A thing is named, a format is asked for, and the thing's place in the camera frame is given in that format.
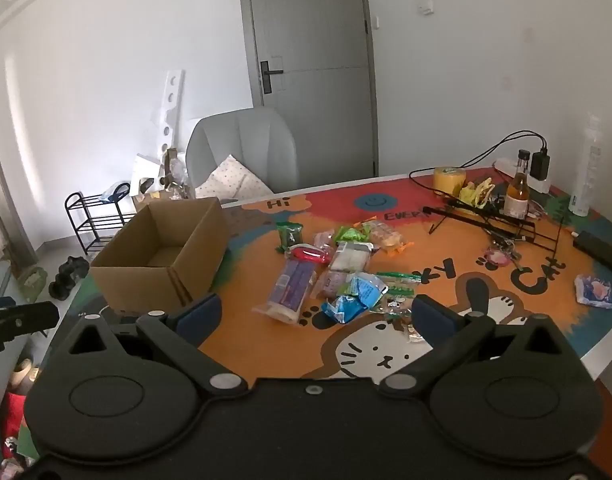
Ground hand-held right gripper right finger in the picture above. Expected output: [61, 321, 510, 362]
[378, 294, 569, 401]

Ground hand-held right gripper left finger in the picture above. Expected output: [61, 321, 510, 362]
[66, 294, 249, 401]

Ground small candies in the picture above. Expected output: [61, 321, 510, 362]
[371, 294, 427, 345]

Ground long green white packet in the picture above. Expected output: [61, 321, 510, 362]
[376, 271, 423, 296]

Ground light blue snack packet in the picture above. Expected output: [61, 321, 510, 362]
[347, 272, 389, 309]

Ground brown cardboard box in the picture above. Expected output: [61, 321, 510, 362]
[89, 197, 230, 313]

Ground deep blue snack packet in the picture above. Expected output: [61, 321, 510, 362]
[320, 294, 373, 325]

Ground clear biscuit packet orange edges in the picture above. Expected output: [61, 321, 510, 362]
[368, 219, 415, 257]

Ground white snack packet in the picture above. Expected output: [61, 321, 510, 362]
[330, 241, 375, 273]

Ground pink purple snack packet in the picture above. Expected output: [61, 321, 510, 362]
[313, 270, 357, 302]

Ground bright green snack packet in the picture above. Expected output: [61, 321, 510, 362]
[333, 224, 371, 245]

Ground dark green snack packet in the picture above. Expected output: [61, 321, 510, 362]
[276, 221, 305, 253]

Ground red snack packet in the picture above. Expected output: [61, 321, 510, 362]
[285, 243, 333, 266]

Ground green bag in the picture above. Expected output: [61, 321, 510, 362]
[16, 266, 50, 305]

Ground beige slipper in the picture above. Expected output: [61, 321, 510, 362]
[8, 357, 39, 388]

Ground black shoes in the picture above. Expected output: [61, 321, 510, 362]
[48, 256, 90, 302]

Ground key bunch with pink charm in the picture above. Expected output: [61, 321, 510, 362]
[478, 240, 523, 269]

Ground red cloth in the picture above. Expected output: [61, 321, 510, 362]
[0, 391, 39, 461]

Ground brown cardboard piece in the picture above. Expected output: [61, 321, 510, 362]
[132, 190, 177, 213]

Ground yellow plastic bag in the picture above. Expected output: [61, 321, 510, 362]
[457, 178, 496, 209]

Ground yellow tape roll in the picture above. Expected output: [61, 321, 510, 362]
[432, 166, 468, 197]

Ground amber glass bottle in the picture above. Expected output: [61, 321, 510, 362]
[502, 149, 531, 221]

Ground dotted white pillow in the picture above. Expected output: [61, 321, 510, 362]
[195, 154, 274, 200]

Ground white box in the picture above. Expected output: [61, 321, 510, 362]
[130, 154, 167, 196]

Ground blue white tissue pack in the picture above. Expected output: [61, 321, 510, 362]
[574, 273, 612, 307]

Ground white power strip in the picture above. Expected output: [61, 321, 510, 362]
[493, 156, 552, 195]

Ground black flat box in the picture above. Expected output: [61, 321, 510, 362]
[572, 231, 612, 272]

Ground black charger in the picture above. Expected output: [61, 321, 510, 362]
[530, 149, 552, 182]

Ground grey chair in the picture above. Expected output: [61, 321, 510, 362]
[186, 107, 301, 201]

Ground white foam board with holes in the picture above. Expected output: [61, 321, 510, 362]
[150, 69, 185, 161]

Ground grey door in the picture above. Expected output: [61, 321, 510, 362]
[237, 0, 379, 192]

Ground black wire shoe rack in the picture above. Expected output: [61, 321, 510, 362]
[64, 190, 136, 256]

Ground black wire stand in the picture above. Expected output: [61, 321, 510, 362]
[422, 199, 578, 254]

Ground blue handled item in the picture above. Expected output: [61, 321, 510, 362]
[102, 183, 131, 204]

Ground black cable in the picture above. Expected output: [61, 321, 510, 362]
[408, 130, 549, 196]

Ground black door handle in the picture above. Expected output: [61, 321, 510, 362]
[259, 56, 284, 94]

